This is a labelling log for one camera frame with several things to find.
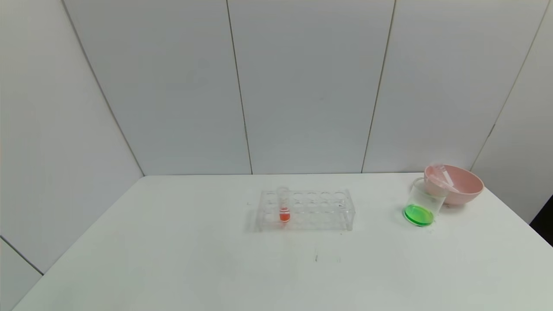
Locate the blue pigment test tube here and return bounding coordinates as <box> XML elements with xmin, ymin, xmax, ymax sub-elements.
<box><xmin>434</xmin><ymin>164</ymin><xmax>454</xmax><ymax>187</ymax></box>

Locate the clear acrylic test tube rack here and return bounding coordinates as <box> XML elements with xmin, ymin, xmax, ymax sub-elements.
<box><xmin>255</xmin><ymin>187</ymin><xmax>356</xmax><ymax>232</ymax></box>

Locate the yellow pigment test tube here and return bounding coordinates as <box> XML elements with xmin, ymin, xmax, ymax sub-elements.
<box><xmin>430</xmin><ymin>176</ymin><xmax>461</xmax><ymax>193</ymax></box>

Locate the clear plastic beaker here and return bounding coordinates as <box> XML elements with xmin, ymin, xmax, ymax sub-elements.
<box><xmin>403</xmin><ymin>177</ymin><xmax>448</xmax><ymax>227</ymax></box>

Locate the pink bowl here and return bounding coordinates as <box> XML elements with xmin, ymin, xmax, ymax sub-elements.
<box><xmin>424</xmin><ymin>164</ymin><xmax>485</xmax><ymax>206</ymax></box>

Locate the red pigment test tube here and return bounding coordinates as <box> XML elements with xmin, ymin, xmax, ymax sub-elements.
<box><xmin>277</xmin><ymin>186</ymin><xmax>291</xmax><ymax>222</ymax></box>

